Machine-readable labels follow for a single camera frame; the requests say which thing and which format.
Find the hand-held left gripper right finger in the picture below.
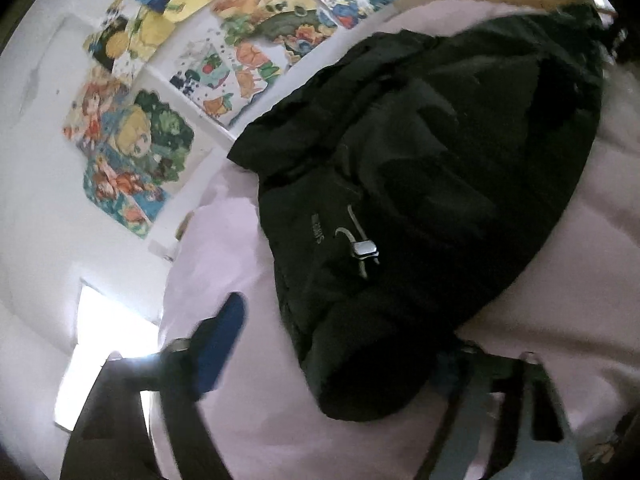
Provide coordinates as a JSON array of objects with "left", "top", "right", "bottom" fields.
[{"left": 415, "top": 342, "right": 585, "bottom": 480}]

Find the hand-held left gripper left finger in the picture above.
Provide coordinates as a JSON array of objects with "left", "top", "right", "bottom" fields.
[{"left": 60, "top": 292, "right": 248, "bottom": 480}]

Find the pink bed sheet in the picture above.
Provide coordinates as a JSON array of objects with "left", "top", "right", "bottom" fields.
[{"left": 160, "top": 0, "right": 640, "bottom": 480}]

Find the black jacket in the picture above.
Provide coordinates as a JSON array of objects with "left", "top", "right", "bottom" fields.
[{"left": 227, "top": 7, "right": 607, "bottom": 422}]

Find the group of colourful wall drawings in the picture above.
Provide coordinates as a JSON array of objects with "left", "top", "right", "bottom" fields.
[{"left": 62, "top": 0, "right": 418, "bottom": 241}]

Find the bright window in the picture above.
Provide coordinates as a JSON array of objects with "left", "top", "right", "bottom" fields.
[{"left": 54, "top": 282, "right": 162, "bottom": 432}]

